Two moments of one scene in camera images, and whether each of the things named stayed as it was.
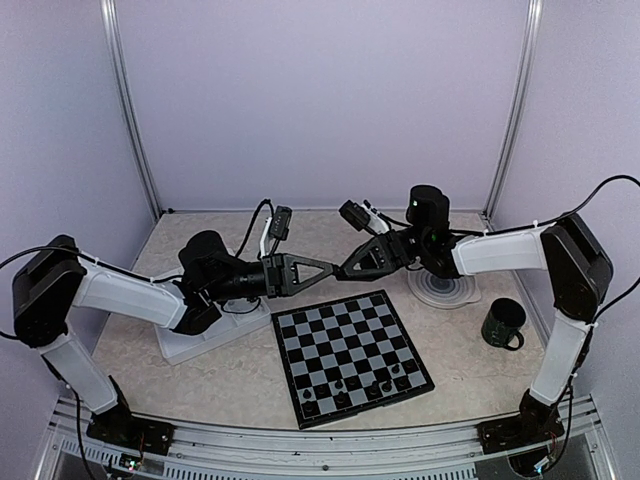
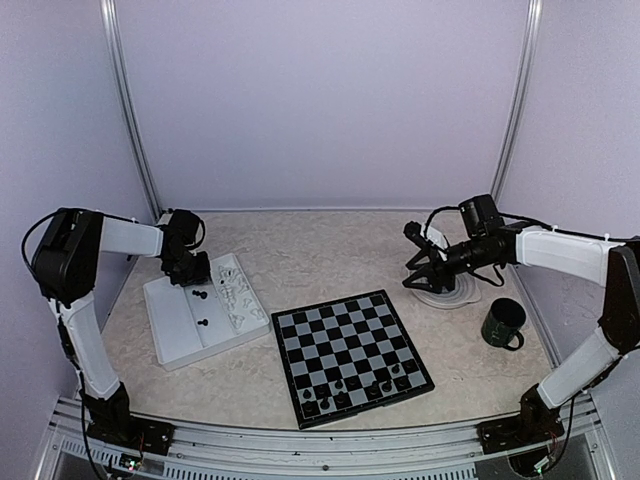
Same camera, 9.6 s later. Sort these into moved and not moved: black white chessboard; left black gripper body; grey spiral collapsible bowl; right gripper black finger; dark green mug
Moved: left black gripper body; right gripper black finger
Not moved: grey spiral collapsible bowl; dark green mug; black white chessboard
